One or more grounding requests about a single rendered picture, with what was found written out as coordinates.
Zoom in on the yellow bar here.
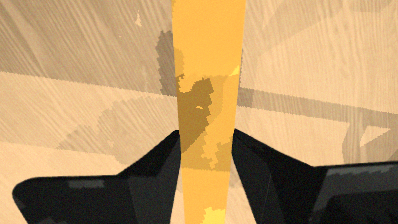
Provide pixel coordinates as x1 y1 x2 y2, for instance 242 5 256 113
171 0 246 224

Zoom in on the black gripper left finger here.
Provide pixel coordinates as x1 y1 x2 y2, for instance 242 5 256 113
11 130 181 224

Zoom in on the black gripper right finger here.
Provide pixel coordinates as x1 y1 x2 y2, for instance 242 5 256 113
231 128 398 224

